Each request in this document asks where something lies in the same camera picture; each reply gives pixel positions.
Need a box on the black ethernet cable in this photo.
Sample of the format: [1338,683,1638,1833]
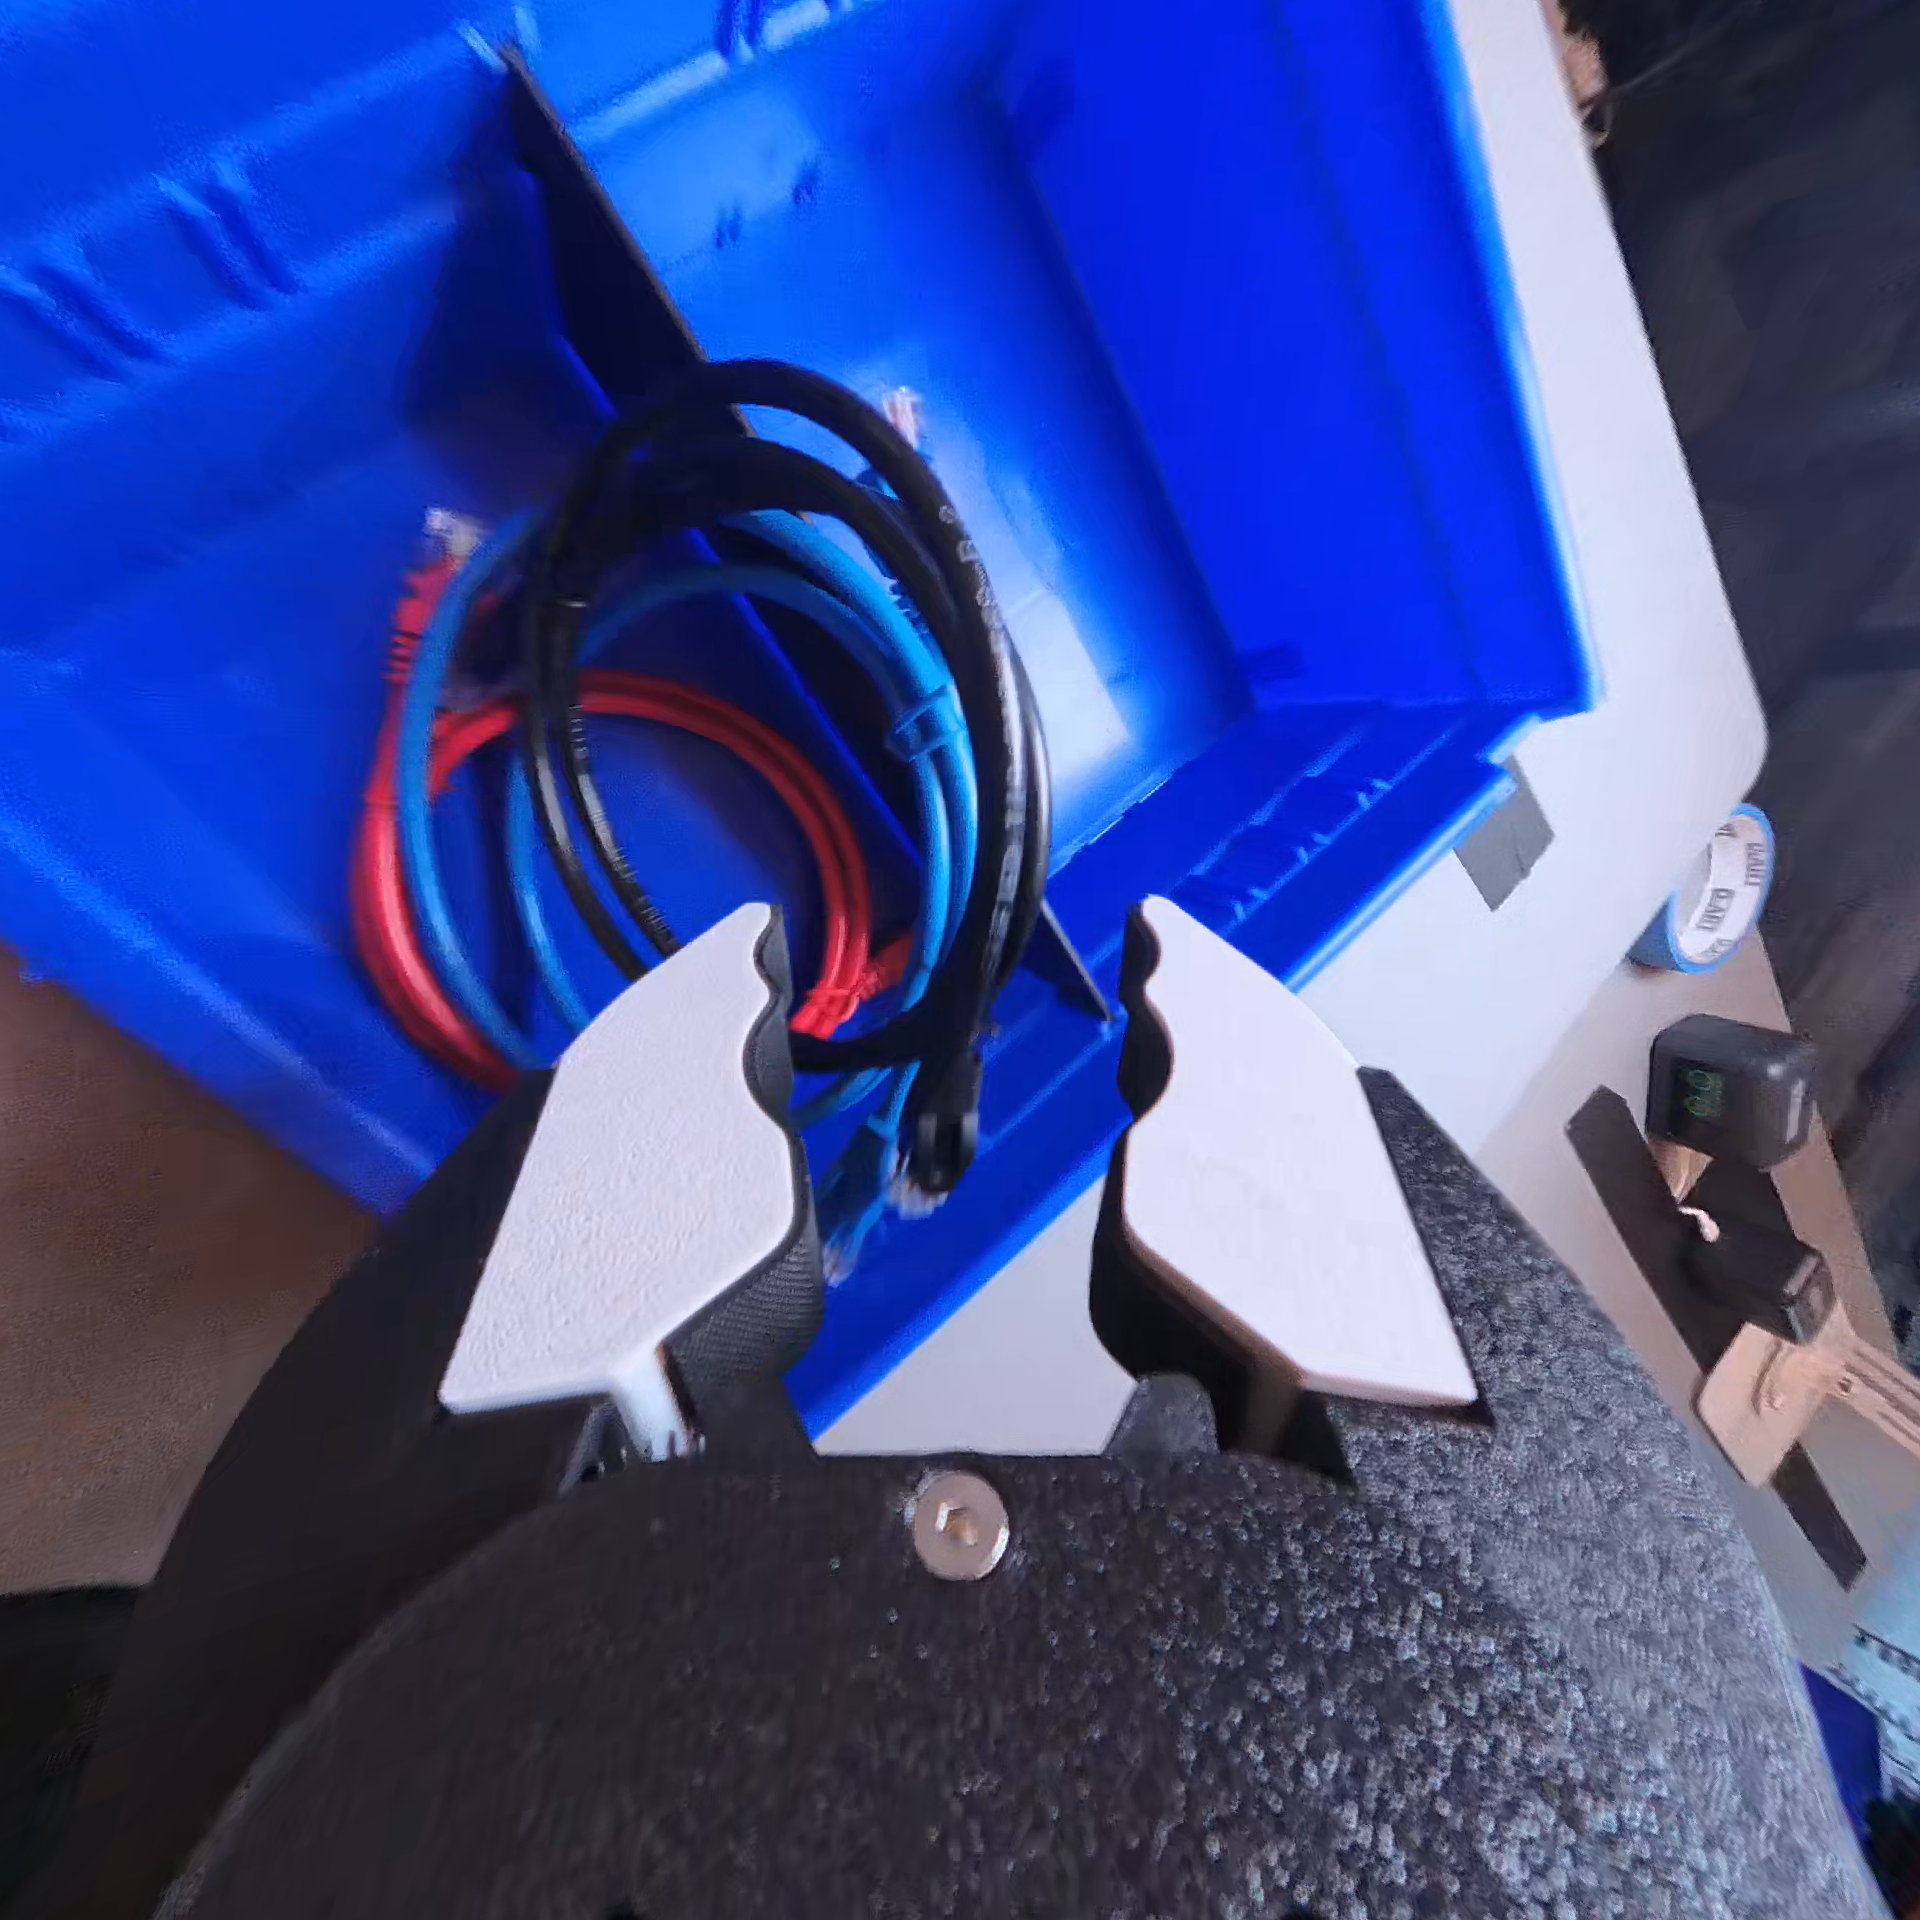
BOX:
[516,362,1054,1204]

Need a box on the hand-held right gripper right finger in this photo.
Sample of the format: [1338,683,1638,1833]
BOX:
[1089,896,1481,1448]

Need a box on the black clamp with wooden block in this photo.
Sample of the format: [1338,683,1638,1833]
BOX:
[1565,1085,1870,1591]

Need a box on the dark tape patch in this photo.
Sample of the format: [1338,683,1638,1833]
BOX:
[1451,757,1556,914]

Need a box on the blue tape roll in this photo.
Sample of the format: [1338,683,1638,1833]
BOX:
[1625,801,1781,976]

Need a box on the tan cardboard piece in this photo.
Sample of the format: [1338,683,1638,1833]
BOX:
[1695,1303,1920,1491]

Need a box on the blue plastic bin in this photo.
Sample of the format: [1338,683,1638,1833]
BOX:
[0,0,1600,1426]

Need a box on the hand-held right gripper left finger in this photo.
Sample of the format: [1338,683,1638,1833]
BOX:
[436,902,829,1459]

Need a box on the black digital timer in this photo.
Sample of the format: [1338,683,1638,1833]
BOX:
[1644,1013,1821,1167]

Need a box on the small black device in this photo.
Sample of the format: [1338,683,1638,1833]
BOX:
[1676,1196,1841,1346]

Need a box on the red ethernet cable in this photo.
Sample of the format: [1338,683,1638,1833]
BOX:
[352,506,915,1092]

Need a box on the blue ethernet cable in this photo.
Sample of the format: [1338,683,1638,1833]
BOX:
[396,503,988,1294]

